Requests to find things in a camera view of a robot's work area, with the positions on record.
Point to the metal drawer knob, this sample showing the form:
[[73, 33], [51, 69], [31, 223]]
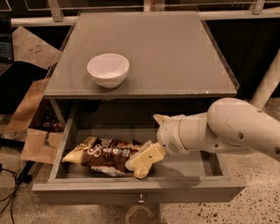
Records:
[[141, 199]]

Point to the grey open top drawer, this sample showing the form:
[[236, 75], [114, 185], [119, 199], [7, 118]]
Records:
[[198, 177]]

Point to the brown paper sheet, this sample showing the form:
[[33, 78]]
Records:
[[30, 48]]

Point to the brown chip bag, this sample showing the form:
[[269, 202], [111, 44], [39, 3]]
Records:
[[107, 156]]

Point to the open cardboard box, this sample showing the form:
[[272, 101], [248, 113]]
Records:
[[34, 122]]

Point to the grey cabinet with counter top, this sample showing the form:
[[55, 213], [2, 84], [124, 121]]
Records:
[[171, 55]]

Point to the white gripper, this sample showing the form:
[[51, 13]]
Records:
[[167, 136]]

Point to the open laptop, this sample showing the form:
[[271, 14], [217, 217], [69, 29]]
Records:
[[6, 44]]

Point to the white ceramic bowl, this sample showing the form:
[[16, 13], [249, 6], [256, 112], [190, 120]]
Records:
[[108, 70]]

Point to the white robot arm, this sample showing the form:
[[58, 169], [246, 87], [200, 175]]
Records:
[[229, 125]]

